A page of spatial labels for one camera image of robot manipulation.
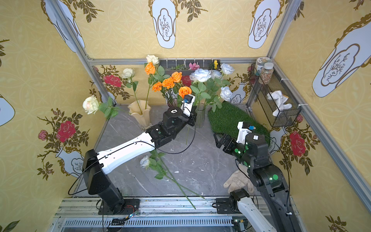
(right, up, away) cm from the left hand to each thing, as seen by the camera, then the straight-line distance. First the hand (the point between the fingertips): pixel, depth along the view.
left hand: (189, 105), depth 72 cm
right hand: (+14, -15, -7) cm, 22 cm away
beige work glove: (+28, -41, +9) cm, 51 cm away
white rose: (-21, -33, +13) cm, 42 cm away
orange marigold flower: (-19, +11, +11) cm, 25 cm away
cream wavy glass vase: (-30, -8, +22) cm, 38 cm away
